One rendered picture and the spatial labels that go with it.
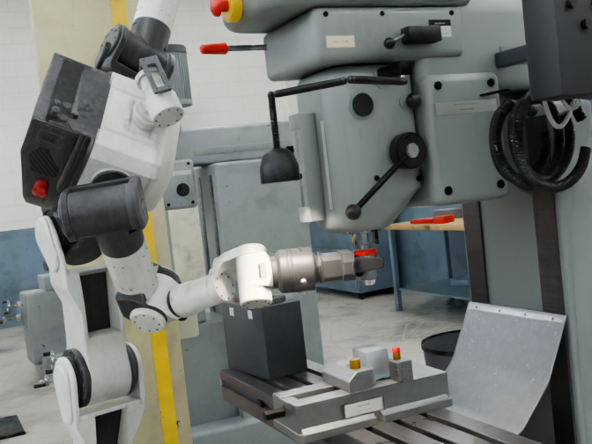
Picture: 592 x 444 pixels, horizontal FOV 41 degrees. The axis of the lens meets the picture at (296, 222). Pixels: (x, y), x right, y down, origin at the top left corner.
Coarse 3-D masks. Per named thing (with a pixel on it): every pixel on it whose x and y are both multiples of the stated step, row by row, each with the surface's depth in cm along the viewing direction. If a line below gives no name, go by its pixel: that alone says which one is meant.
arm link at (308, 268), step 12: (300, 252) 156; (336, 252) 161; (348, 252) 156; (300, 264) 154; (312, 264) 154; (324, 264) 154; (336, 264) 154; (348, 264) 153; (300, 276) 154; (312, 276) 154; (324, 276) 154; (336, 276) 155; (348, 276) 153; (300, 288) 156; (312, 288) 156
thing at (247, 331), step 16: (224, 304) 215; (272, 304) 202; (288, 304) 202; (224, 320) 216; (240, 320) 208; (256, 320) 200; (272, 320) 200; (288, 320) 202; (240, 336) 209; (256, 336) 201; (272, 336) 200; (288, 336) 202; (240, 352) 210; (256, 352) 202; (272, 352) 199; (288, 352) 202; (304, 352) 205; (240, 368) 211; (256, 368) 204; (272, 368) 199; (288, 368) 202; (304, 368) 205
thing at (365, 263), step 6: (354, 258) 156; (360, 258) 156; (366, 258) 156; (372, 258) 156; (378, 258) 156; (354, 264) 155; (360, 264) 156; (366, 264) 156; (372, 264) 156; (378, 264) 156; (360, 270) 156; (366, 270) 156
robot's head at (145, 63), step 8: (152, 56) 156; (144, 64) 154; (152, 64) 155; (160, 64) 155; (144, 72) 154; (160, 72) 154; (152, 80) 153; (168, 80) 154; (152, 88) 152; (160, 88) 152; (168, 88) 153
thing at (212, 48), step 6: (222, 42) 156; (204, 48) 154; (210, 48) 154; (216, 48) 155; (222, 48) 155; (228, 48) 156; (234, 48) 157; (240, 48) 158; (246, 48) 158; (252, 48) 159; (258, 48) 159; (264, 48) 160; (204, 54) 155; (210, 54) 155; (216, 54) 156; (222, 54) 156
